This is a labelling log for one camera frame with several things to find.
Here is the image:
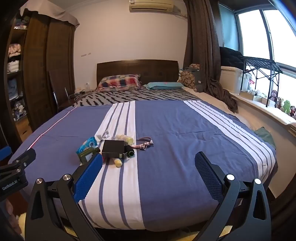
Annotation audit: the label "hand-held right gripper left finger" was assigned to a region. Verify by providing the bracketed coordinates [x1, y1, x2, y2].
[24, 153, 104, 241]

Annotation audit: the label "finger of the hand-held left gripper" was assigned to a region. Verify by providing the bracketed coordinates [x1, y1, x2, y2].
[0, 148, 37, 176]
[0, 146, 11, 164]

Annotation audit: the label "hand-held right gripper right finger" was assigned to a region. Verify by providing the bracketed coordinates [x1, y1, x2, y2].
[194, 151, 272, 241]

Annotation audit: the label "person's left hand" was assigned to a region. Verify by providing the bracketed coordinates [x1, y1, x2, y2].
[0, 199, 22, 235]

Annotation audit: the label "dark green bottle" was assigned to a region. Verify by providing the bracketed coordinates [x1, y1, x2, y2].
[77, 146, 101, 163]

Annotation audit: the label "blue foil packet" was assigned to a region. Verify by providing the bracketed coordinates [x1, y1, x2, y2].
[76, 137, 99, 154]

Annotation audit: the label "blue white striped bed cover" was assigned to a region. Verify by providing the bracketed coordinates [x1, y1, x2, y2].
[8, 100, 278, 232]

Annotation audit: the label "black box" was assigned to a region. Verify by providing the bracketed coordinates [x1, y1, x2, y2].
[102, 140, 127, 160]

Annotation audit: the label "crumpled clear wrapper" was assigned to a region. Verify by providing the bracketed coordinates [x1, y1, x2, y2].
[95, 130, 110, 142]

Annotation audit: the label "small dark bottle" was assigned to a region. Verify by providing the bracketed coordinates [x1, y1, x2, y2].
[124, 145, 135, 158]

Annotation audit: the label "green cloth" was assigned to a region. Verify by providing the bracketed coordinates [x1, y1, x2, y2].
[253, 126, 277, 149]

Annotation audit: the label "dark chair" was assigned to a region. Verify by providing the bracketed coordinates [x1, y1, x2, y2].
[47, 70, 77, 114]

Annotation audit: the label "stacks of folded clothes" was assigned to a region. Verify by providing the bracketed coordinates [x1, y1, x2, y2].
[6, 14, 28, 122]

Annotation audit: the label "dark wooden wardrobe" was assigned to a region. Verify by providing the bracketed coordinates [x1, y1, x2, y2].
[5, 9, 77, 144]

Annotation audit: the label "grey black patterned blanket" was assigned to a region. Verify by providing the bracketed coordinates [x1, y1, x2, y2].
[69, 87, 204, 107]

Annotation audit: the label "grey cushion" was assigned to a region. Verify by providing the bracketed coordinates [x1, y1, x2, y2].
[191, 67, 204, 93]

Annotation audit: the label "plaid pillow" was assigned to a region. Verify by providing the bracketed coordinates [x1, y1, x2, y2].
[96, 74, 142, 92]

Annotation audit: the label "brown patterned cushion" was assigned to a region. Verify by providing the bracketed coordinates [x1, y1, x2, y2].
[179, 64, 201, 90]

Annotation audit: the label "white storage box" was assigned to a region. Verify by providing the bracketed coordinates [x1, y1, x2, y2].
[220, 66, 244, 94]

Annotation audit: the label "teal pillow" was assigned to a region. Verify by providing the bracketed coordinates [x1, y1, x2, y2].
[146, 82, 185, 91]

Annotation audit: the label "dark wooden headboard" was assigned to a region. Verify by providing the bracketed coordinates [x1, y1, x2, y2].
[96, 60, 180, 91]

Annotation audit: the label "black jacket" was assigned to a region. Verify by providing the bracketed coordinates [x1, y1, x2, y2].
[218, 46, 244, 70]

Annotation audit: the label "black folding rack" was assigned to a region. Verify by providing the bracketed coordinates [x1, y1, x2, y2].
[240, 56, 284, 108]

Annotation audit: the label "brown curtain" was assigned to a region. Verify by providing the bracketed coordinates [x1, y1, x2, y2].
[184, 0, 238, 114]

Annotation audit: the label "white dust cloth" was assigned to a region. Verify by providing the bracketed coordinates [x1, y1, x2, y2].
[19, 4, 80, 29]

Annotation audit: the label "blue roller blind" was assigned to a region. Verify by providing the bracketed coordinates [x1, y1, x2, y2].
[218, 3, 243, 56]

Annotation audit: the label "white air conditioner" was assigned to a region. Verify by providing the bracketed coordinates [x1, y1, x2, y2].
[129, 0, 174, 13]

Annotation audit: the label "pink strap with clip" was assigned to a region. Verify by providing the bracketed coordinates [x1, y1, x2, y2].
[136, 137, 154, 151]

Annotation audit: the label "white power strip with cables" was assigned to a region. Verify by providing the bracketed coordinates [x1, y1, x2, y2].
[67, 85, 95, 101]

